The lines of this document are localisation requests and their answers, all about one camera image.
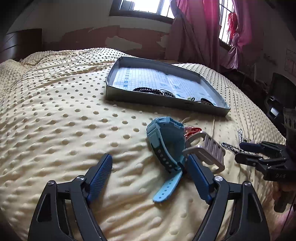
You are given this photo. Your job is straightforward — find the silver chain clip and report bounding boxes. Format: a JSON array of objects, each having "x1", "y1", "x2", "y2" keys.
[{"x1": 221, "y1": 128, "x2": 251, "y2": 154}]

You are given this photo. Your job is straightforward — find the red beaded bracelet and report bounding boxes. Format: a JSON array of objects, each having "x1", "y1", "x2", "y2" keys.
[{"x1": 184, "y1": 126, "x2": 202, "y2": 140}]

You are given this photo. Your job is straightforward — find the blue smart watch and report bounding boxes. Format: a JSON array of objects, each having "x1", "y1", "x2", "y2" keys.
[{"x1": 147, "y1": 116, "x2": 185, "y2": 203}]

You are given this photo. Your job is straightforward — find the person's right hand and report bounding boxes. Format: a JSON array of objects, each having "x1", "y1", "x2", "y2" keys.
[{"x1": 273, "y1": 182, "x2": 295, "y2": 213}]

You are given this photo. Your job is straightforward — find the yellow dotted blanket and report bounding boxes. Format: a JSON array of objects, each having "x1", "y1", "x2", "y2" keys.
[{"x1": 1, "y1": 48, "x2": 285, "y2": 240}]

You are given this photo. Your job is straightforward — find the grey shallow tray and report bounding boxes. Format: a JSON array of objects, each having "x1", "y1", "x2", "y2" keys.
[{"x1": 106, "y1": 57, "x2": 230, "y2": 116}]

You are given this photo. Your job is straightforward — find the pink curtain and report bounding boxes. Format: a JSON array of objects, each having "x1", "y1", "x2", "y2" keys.
[{"x1": 165, "y1": 1, "x2": 264, "y2": 70}]

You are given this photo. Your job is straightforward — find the window with bars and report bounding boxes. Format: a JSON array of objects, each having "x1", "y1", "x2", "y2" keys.
[{"x1": 109, "y1": 0, "x2": 239, "y2": 49}]

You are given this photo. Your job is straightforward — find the dark wooden headboard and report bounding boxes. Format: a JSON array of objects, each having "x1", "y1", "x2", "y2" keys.
[{"x1": 0, "y1": 28, "x2": 43, "y2": 63}]

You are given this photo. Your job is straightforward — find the black bead necklace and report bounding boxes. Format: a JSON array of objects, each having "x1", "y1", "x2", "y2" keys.
[{"x1": 132, "y1": 87, "x2": 176, "y2": 98}]

